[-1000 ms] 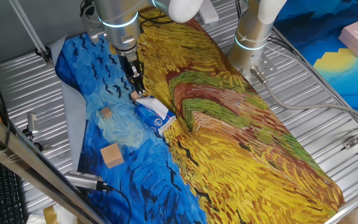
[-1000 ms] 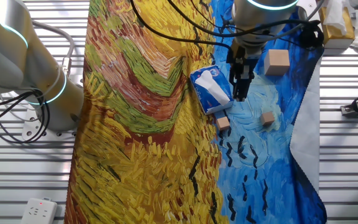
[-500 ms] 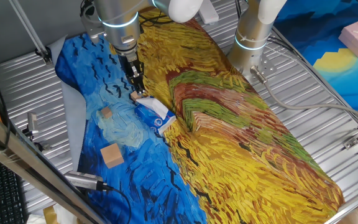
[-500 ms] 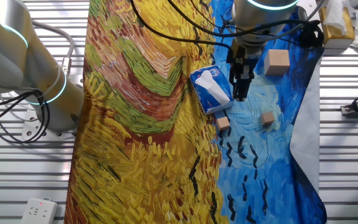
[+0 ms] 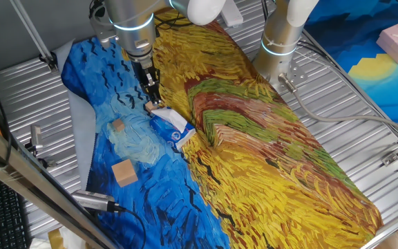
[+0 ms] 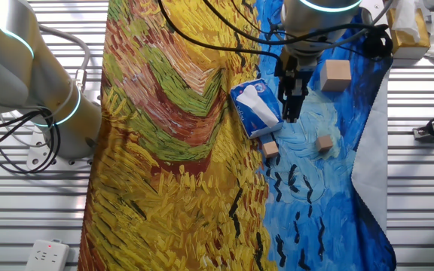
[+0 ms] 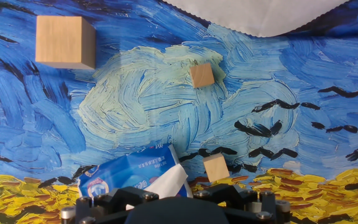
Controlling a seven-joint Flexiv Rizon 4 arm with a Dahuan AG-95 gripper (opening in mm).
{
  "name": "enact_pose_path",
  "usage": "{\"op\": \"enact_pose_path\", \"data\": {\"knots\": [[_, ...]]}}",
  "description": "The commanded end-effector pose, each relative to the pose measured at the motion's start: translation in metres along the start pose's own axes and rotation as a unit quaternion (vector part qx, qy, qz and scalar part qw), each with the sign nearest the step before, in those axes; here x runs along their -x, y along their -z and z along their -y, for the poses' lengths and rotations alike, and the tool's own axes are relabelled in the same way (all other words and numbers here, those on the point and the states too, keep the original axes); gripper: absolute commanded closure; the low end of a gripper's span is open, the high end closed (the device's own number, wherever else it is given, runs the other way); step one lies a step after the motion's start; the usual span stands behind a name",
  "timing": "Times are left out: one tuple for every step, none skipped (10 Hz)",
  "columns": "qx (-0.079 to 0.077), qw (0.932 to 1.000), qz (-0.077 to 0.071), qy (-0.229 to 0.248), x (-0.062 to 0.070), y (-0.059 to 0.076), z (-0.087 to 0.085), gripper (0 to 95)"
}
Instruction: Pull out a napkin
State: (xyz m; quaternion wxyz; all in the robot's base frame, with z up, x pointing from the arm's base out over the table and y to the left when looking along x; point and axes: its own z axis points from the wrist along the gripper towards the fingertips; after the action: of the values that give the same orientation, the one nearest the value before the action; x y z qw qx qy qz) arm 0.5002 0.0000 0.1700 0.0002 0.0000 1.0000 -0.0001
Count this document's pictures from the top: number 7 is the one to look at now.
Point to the large wooden cube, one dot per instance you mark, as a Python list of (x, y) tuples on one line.
[(61, 40)]

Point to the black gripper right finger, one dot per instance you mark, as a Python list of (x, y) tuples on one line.
[(253, 205)]

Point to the white napkin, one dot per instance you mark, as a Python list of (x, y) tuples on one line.
[(169, 182)]

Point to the Van Gogh print tablecloth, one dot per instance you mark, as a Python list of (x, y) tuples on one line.
[(135, 109)]

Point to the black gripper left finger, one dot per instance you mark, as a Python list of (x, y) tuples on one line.
[(104, 205)]

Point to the blue tissue pack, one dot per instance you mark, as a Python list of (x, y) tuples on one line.
[(126, 171)]

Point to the small wooden cube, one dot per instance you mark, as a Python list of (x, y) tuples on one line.
[(215, 167), (201, 75)]

